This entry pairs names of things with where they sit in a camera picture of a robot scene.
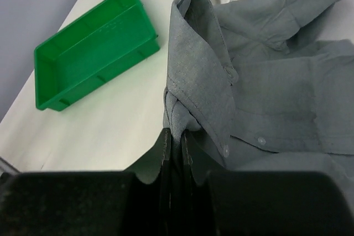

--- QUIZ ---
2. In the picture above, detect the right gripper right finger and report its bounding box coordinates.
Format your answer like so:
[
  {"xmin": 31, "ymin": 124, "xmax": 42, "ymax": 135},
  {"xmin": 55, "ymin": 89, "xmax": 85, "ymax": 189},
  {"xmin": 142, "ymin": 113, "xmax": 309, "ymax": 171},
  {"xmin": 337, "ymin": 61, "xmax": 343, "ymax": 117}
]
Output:
[{"xmin": 181, "ymin": 133, "xmax": 232, "ymax": 235}]

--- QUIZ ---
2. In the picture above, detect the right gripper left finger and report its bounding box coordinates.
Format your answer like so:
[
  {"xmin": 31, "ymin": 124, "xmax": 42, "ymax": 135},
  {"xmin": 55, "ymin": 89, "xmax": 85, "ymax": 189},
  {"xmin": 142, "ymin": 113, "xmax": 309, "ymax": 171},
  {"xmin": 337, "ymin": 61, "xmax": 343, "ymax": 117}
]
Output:
[{"xmin": 122, "ymin": 128, "xmax": 171, "ymax": 235}]

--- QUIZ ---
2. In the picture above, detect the grey button-up shirt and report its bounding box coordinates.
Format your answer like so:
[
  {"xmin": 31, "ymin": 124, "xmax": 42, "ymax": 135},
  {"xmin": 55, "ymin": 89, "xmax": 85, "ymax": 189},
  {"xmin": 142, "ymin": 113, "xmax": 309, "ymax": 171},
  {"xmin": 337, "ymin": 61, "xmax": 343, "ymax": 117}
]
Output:
[{"xmin": 163, "ymin": 0, "xmax": 353, "ymax": 189}]

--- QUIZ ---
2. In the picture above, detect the green plastic tray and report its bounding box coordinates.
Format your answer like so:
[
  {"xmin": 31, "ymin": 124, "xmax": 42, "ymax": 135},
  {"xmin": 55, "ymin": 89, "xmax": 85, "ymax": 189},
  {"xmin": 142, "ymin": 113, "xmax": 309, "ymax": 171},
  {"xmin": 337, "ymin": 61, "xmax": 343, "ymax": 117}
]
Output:
[{"xmin": 34, "ymin": 0, "xmax": 160, "ymax": 111}]

